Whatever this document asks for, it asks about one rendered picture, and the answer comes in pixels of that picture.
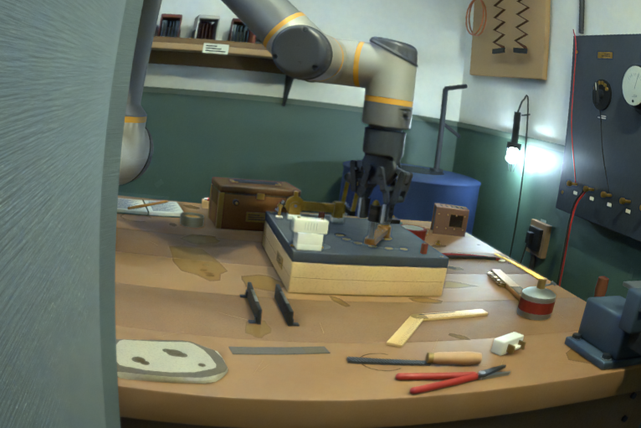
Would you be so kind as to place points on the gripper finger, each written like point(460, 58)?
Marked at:
point(398, 185)
point(361, 179)

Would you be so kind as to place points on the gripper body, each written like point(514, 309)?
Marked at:
point(383, 145)

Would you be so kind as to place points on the brass face-plate arm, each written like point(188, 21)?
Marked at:
point(378, 237)

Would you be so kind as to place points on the brass isolator lever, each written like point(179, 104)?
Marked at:
point(315, 206)

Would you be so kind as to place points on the small brown open box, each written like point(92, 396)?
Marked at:
point(443, 220)

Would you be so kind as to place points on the slate and wood controller body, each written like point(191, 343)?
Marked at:
point(350, 268)

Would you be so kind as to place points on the open notebook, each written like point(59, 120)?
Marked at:
point(150, 209)

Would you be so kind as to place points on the red tin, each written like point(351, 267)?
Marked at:
point(415, 231)

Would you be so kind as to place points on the blue drum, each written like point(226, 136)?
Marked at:
point(450, 198)

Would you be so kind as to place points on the black drum pump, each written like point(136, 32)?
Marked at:
point(443, 127)

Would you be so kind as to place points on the hanging work lamp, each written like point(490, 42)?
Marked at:
point(514, 147)

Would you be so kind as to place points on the brown wooden case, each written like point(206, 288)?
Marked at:
point(240, 208)

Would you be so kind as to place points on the wooden folding rule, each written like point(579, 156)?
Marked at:
point(415, 325)

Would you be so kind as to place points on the brass ruler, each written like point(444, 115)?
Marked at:
point(521, 267)

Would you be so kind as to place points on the grey tape roll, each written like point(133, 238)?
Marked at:
point(191, 220)

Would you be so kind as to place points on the black zigzag resistor element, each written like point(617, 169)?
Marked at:
point(499, 12)
point(522, 10)

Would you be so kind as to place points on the dark brown-framed box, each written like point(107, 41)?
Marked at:
point(240, 31)
point(170, 26)

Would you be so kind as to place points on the grey flat steel strip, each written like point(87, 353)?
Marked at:
point(280, 350)

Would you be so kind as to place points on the brown pegboard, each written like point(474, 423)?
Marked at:
point(538, 12)

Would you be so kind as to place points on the grey-framed box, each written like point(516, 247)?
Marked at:
point(206, 27)

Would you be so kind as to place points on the dark grey switchboard panel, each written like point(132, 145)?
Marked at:
point(608, 147)

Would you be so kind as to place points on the orange pencil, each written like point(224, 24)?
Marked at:
point(147, 204)

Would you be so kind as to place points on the blue bench vise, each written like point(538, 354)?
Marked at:
point(611, 328)

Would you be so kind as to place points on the grey stained pad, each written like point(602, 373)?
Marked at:
point(165, 360)

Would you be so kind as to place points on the grey-green brushed metal panel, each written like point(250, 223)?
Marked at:
point(55, 188)

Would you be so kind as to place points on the black metal bracket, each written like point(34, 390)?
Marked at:
point(253, 304)
point(285, 305)

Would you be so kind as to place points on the wall socket with plug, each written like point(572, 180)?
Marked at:
point(538, 238)

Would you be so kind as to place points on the wooden wall shelf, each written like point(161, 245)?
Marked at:
point(200, 50)

